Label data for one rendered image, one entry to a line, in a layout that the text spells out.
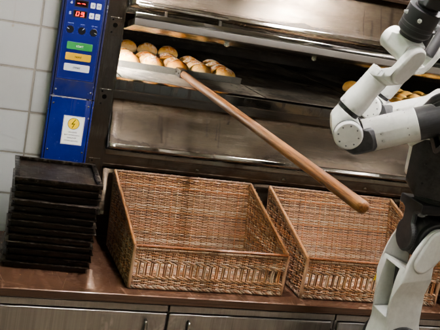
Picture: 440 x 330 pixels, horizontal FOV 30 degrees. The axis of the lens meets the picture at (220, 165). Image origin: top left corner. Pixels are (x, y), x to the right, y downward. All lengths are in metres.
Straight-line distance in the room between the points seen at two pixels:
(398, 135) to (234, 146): 1.08
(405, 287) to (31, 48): 1.50
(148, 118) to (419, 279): 1.19
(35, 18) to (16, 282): 0.92
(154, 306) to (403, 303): 0.79
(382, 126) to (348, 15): 1.12
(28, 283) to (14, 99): 0.70
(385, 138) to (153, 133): 1.13
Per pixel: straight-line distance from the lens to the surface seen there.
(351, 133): 2.17
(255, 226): 3.12
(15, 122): 3.01
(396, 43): 2.17
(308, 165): 2.02
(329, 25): 3.21
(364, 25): 3.28
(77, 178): 2.77
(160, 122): 3.08
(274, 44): 2.99
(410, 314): 2.57
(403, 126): 2.21
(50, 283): 2.66
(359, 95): 2.18
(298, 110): 3.23
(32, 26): 2.96
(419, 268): 2.47
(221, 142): 3.15
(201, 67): 3.47
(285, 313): 2.85
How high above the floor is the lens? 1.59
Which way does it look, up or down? 12 degrees down
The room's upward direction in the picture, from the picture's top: 11 degrees clockwise
